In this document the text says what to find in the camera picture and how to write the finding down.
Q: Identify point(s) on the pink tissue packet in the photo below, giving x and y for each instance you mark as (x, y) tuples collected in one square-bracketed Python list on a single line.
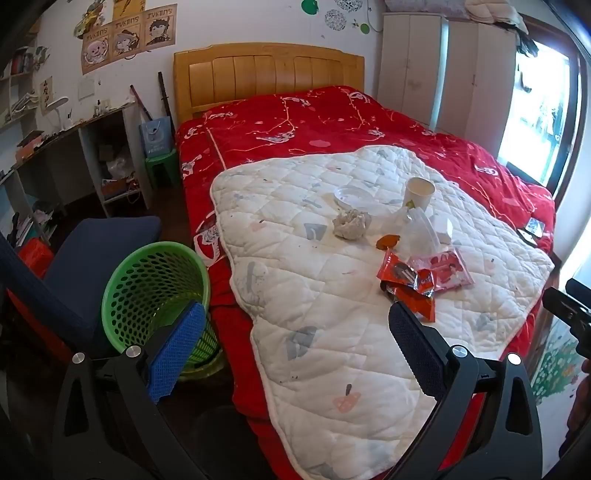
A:
[(445, 267)]

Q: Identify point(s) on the bright window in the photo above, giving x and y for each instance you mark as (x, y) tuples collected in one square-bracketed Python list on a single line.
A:
[(540, 115)]

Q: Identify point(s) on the white foam block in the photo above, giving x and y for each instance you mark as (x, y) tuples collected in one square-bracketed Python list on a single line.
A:
[(445, 230)]

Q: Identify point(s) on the white wardrobe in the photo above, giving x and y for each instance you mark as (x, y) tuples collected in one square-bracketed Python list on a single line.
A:
[(411, 69)]

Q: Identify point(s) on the white desk with shelves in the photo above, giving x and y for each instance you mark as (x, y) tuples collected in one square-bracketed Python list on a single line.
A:
[(87, 134)]

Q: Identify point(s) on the dark long stick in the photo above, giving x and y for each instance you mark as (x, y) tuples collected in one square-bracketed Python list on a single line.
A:
[(166, 99)]

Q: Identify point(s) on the green plastic mesh basket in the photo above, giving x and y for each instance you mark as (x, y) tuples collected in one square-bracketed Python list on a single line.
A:
[(152, 281)]

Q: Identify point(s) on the white wall bookshelf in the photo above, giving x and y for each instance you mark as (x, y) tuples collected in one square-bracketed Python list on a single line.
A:
[(21, 64)]

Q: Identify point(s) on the floral floor mat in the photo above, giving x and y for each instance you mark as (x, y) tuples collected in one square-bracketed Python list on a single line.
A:
[(556, 364)]

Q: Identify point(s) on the white paper cup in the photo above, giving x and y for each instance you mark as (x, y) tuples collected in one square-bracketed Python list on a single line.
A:
[(419, 196)]

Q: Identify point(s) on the red plastic bag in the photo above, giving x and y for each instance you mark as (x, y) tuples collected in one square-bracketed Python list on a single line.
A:
[(37, 256)]

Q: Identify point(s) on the crumpled grey tissue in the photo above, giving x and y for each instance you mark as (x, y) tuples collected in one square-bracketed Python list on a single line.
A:
[(352, 224)]

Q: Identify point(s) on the clear round plastic lid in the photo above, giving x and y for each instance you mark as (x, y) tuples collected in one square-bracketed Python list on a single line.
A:
[(351, 196)]

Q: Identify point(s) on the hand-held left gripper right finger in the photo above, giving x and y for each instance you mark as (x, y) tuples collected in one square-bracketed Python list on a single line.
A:
[(415, 350)]

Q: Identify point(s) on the blue office chair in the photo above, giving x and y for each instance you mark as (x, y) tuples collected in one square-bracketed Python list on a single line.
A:
[(92, 258)]

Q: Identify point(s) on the white quilted mat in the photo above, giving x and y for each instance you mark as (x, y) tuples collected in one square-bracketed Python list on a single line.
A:
[(323, 323)]

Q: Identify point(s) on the red long stick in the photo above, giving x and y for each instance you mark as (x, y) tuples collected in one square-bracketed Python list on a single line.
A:
[(140, 101)]

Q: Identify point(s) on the red snack wrapper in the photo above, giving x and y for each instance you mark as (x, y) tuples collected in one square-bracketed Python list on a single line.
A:
[(397, 272)]

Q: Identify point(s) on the wooden bed headboard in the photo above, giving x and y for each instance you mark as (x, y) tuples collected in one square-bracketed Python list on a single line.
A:
[(268, 69)]

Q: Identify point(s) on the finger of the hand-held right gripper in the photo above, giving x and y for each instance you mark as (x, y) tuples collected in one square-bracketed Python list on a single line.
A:
[(563, 308), (579, 288)]

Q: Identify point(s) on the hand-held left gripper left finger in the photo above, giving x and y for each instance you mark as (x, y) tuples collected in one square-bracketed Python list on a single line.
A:
[(178, 350)]

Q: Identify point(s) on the orange wrapper scrap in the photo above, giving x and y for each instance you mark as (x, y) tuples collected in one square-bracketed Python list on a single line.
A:
[(388, 241)]

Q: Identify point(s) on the green plastic stool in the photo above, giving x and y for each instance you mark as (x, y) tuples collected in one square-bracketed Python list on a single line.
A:
[(161, 164)]

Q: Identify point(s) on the clear square plastic box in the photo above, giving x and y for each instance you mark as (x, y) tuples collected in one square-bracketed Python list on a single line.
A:
[(418, 233)]

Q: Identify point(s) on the red patterned blanket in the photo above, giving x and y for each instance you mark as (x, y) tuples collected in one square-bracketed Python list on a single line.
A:
[(300, 124)]

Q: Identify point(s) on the blue paper bag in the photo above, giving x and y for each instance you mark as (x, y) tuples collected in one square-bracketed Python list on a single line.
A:
[(156, 136)]

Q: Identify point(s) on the small clear plastic cup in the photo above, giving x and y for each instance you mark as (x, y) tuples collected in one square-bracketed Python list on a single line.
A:
[(395, 217)]

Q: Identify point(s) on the cartoon wall poster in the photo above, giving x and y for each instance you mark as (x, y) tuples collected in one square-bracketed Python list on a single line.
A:
[(124, 41)]

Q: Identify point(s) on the white desk lamp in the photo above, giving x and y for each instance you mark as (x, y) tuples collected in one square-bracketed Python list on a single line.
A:
[(59, 108)]

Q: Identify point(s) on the small blue patterned card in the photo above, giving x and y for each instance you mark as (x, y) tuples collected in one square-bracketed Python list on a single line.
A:
[(533, 227)]

